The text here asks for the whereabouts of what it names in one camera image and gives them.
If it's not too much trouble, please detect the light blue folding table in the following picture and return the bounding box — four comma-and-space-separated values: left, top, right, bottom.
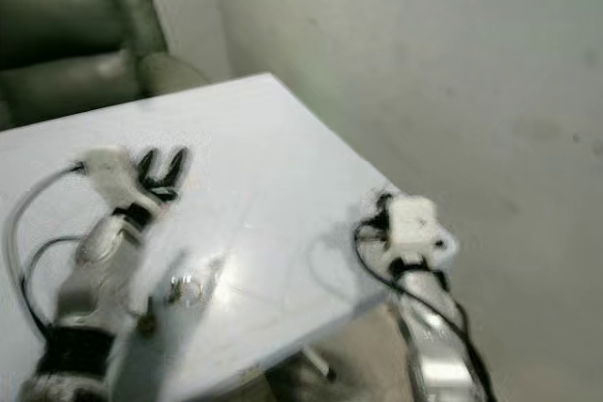
0, 71, 402, 402

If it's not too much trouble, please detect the dark green leather sofa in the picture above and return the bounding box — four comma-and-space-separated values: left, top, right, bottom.
0, 0, 210, 132

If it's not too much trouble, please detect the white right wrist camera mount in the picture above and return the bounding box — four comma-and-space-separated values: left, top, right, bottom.
386, 195, 457, 265

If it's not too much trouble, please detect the black left camera cable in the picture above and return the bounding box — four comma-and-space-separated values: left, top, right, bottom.
7, 161, 88, 323

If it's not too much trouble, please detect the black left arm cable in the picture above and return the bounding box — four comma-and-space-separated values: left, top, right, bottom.
23, 234, 86, 339

